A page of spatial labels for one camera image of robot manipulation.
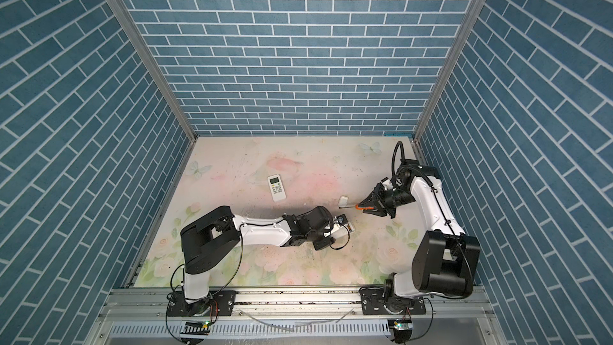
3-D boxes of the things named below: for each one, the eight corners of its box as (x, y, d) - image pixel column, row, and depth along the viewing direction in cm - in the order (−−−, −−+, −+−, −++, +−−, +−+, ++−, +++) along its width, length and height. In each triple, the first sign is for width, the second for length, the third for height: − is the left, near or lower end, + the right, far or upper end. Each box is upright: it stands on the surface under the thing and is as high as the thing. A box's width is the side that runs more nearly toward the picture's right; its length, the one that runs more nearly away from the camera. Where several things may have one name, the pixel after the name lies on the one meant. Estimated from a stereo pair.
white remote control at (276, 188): (273, 203, 99) (272, 200, 97) (267, 178, 107) (266, 176, 105) (287, 199, 100) (286, 196, 99) (280, 175, 108) (279, 172, 107)
